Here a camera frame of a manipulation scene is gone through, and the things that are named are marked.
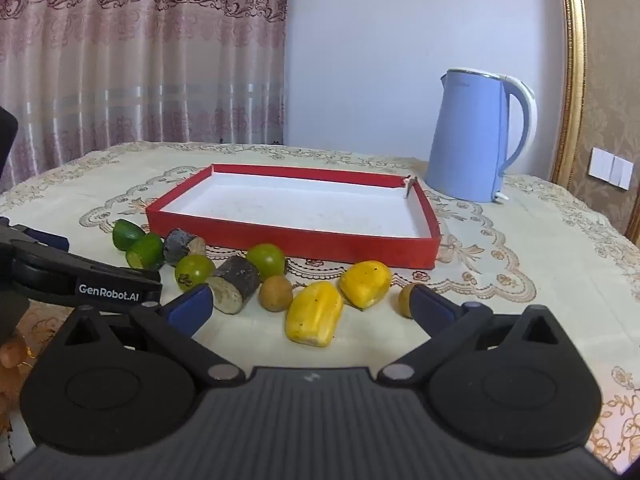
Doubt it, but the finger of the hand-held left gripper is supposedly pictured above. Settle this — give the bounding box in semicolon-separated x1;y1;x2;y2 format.
0;216;70;252
11;240;164;312

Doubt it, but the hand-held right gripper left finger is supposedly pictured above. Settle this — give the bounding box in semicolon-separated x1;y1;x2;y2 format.
52;282;247;389

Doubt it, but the green round fruit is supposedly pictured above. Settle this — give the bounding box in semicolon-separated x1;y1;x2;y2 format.
174;254;217;292
246;243;287;281

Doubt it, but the person's left hand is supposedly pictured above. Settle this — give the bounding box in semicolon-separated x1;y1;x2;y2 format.
0;327;36;376

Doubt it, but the small yellow fruit piece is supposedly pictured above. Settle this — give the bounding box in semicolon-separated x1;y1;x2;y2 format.
339;260;392;309

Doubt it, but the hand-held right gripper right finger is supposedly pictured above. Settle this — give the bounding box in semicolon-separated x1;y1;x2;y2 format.
375;283;577;388

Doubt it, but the light blue electric kettle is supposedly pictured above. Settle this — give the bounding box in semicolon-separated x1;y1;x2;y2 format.
424;67;538;204

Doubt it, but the brown longan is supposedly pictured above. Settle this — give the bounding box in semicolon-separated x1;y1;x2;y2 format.
397;282;426;319
258;276;294;313

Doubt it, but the gold wall frame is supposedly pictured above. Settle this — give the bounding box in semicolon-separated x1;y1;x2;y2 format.
550;0;588;188

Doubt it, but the cream embroidered tablecloth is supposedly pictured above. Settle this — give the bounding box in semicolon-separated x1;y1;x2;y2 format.
0;141;640;471

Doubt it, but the dark eggplant piece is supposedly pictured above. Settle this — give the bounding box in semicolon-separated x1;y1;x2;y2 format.
206;255;262;315

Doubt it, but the white wall switch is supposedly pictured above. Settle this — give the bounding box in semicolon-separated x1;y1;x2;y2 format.
589;146;633;191

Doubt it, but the red cardboard tray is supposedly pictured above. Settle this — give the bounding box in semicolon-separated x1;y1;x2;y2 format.
146;163;442;270

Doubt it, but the green cucumber piece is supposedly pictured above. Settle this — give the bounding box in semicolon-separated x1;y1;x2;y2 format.
125;233;166;271

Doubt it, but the pink patterned curtain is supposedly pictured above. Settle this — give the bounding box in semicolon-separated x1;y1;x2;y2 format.
0;0;291;196

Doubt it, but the large yellow fruit piece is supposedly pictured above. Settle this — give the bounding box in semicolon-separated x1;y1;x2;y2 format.
285;281;345;347

